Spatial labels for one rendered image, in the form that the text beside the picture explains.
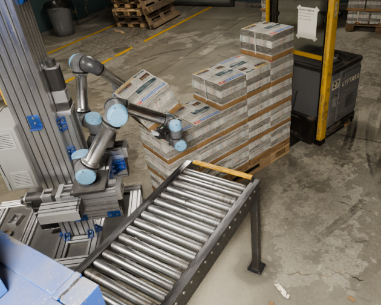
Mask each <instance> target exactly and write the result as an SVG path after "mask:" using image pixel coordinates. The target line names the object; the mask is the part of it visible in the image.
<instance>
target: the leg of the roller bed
mask: <svg viewBox="0 0 381 305"><path fill-rule="evenodd" d="M250 222H251V242H252V268H254V269H256V270H259V268H260V266H261V221H260V196H259V198H258V199H257V201H256V202H255V204H254V205H253V207H252V208H251V210H250Z"/></svg>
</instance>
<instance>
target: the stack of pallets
mask: <svg viewBox="0 0 381 305"><path fill-rule="evenodd" d="M111 2H112V3H113V4H114V9H112V13H113V17H114V22H116V23H117V27H122V26H124V25H128V28H134V27H136V26H138V25H140V28H145V27H147V26H148V24H146V19H145V16H144V14H143V12H142V7H140V3H139V1H138V0H111ZM120 4H121V5H120ZM152 4H155V2H154V1H153V2H151V3H149V4H146V7H148V6H150V5H152Z"/></svg>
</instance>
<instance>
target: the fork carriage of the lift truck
mask: <svg viewBox="0 0 381 305"><path fill-rule="evenodd" d="M315 120H316V118H314V117H311V116H308V115H306V114H303V113H300V112H298V111H295V110H293V109H291V126H290V136H295V137H298V138H299V140H301V141H303V142H305V143H307V144H309V145H311V144H312V143H313V141H314V127H315Z"/></svg>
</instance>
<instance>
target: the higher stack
mask: <svg viewBox="0 0 381 305"><path fill-rule="evenodd" d="M240 33H241V35H240V41H241V49H243V50H247V51H252V52H255V54H256V53H259V54H264V55H267V56H271V57H272V56H274V55H277V54H279V53H282V52H283V51H286V50H289V49H291V48H293V46H294V38H293V36H294V26H291V25H284V24H278V23H277V24H275V23H273V22H267V21H261V22H257V23H255V24H252V25H249V26H246V27H244V28H242V29H241V31H240ZM241 55H243V56H248V57H252V58H253V59H254V58H255V59H258V60H261V61H265V62H268V63H271V67H270V75H271V77H270V81H271V82H273V81H275V80H278V79H280V78H282V77H284V76H286V75H288V74H290V73H292V72H293V65H294V63H293V61H294V59H293V53H290V54H288V55H285V56H283V57H280V58H279V59H277V60H275V61H267V60H264V59H260V58H257V57H253V56H249V55H246V54H241ZM291 82H292V78H289V79H287V80H285V81H282V82H280V83H278V84H276V85H274V86H272V87H270V99H271V106H272V105H274V104H276V103H278V102H280V101H282V100H284V99H286V98H288V97H290V96H291V95H292V88H291V85H292V84H291ZM270 111H271V115H270V122H271V124H270V127H273V126H275V125H277V124H279V123H281V122H282V121H284V120H286V119H288V118H289V117H290V116H291V101H290V100H289V101H288V102H286V103H283V104H282V105H280V106H278V107H276V108H274V109H273V110H270ZM290 126H291V122H290V121H289V122H287V123H285V124H283V125H282V126H280V127H278V128H277V129H275V130H273V131H271V132H270V147H271V148H272V147H274V146H275V145H277V144H279V143H280V142H282V141H283V140H285V139H287V138H289V137H290ZM289 147H290V141H288V142H286V143H284V144H283V145H281V146H279V147H278V148H276V149H274V150H273V151H270V163H272V162H274V161H275V160H277V159H279V158H280V157H282V156H284V155H285V154H287V153H289V151H290V150H289Z"/></svg>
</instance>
